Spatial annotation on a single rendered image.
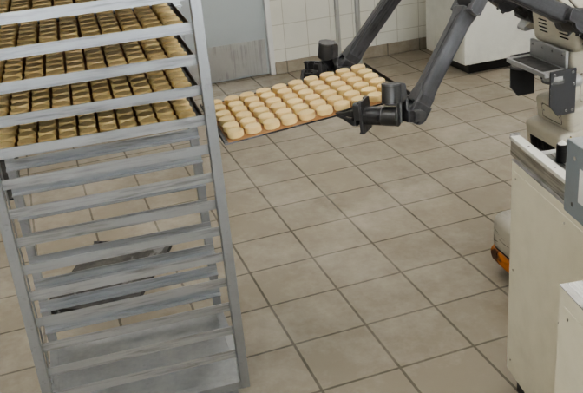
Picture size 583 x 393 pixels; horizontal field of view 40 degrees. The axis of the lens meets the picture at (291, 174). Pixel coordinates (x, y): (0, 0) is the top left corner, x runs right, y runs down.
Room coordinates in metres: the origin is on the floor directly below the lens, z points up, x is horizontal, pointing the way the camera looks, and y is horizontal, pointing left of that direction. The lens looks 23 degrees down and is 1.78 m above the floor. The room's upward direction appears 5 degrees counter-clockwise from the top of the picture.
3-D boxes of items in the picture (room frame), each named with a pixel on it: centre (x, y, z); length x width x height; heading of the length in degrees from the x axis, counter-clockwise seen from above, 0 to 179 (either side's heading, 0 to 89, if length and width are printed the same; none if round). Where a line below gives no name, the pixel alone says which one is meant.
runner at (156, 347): (2.13, 0.52, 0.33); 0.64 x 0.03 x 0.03; 104
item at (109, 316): (2.51, 0.62, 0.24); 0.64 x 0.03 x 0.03; 104
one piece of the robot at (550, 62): (2.69, -0.92, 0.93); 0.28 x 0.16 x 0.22; 14
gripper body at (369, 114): (2.24, -0.25, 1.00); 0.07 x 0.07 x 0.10; 59
